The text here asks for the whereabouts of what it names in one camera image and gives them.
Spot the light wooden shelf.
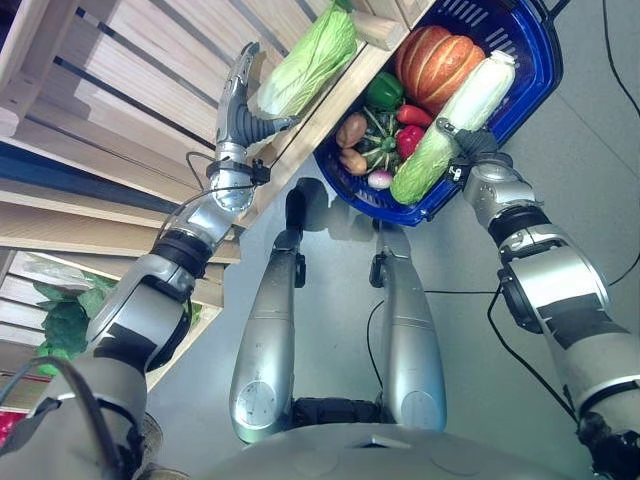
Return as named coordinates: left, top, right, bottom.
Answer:
left=0, top=0, right=437, bottom=392

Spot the red vegetable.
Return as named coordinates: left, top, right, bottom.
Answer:
left=0, top=409, right=22, bottom=449

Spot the pink white radish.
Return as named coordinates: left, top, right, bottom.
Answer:
left=367, top=168, right=394, bottom=191

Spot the silver robot torso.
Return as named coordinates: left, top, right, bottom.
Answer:
left=142, top=396, right=604, bottom=480

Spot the left silver robot leg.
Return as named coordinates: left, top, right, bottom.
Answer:
left=228, top=176, right=327, bottom=446

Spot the black floor cable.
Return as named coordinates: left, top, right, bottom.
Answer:
left=366, top=287, right=640, bottom=426

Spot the white plastic wrap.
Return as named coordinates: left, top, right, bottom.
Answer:
left=8, top=253, right=97, bottom=297

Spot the blue plastic shopping basket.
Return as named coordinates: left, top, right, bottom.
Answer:
left=312, top=0, right=566, bottom=229

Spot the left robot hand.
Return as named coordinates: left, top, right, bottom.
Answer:
left=215, top=41, right=300, bottom=162

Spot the green leafy vegetable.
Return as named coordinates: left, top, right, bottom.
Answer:
left=31, top=277, right=119, bottom=377

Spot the silver robot leg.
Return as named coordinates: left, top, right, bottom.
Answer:
left=368, top=219, right=449, bottom=434
left=228, top=176, right=327, bottom=446

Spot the green napa cabbage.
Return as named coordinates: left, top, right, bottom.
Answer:
left=255, top=1, right=359, bottom=119

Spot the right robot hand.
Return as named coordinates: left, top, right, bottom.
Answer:
left=435, top=116, right=501, bottom=162

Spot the dark green striped squash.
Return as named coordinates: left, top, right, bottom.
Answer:
left=356, top=106, right=404, bottom=174

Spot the black hanging cable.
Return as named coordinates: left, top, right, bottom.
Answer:
left=601, top=0, right=640, bottom=119

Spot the orange pumpkin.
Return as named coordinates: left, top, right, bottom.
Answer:
left=394, top=24, right=487, bottom=115

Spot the long red pepper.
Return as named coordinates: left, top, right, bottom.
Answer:
left=396, top=103, right=434, bottom=129

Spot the green bell pepper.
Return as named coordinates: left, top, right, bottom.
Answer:
left=364, top=72, right=406, bottom=112

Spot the brown potato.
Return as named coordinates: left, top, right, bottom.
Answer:
left=335, top=112, right=369, bottom=150
left=339, top=147, right=370, bottom=177

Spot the napa cabbage with white stem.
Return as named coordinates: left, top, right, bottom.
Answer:
left=389, top=49, right=518, bottom=207

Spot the red bell pepper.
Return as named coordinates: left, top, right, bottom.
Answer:
left=394, top=124, right=427, bottom=161

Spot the right silver robot leg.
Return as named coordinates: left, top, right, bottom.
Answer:
left=368, top=219, right=449, bottom=434

